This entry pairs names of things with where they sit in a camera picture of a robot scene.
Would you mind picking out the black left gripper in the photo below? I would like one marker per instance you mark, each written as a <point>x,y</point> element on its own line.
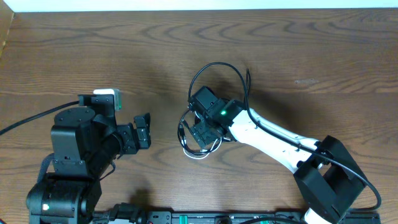
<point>136,138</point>

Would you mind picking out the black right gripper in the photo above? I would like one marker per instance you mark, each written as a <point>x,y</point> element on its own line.
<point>199,133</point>

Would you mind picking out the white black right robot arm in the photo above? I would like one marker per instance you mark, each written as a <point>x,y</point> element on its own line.
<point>326,174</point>

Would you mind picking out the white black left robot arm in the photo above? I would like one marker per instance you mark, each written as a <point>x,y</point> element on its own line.
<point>86,140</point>

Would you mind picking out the green clip on rail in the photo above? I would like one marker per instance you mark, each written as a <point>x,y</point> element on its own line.
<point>183,219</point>

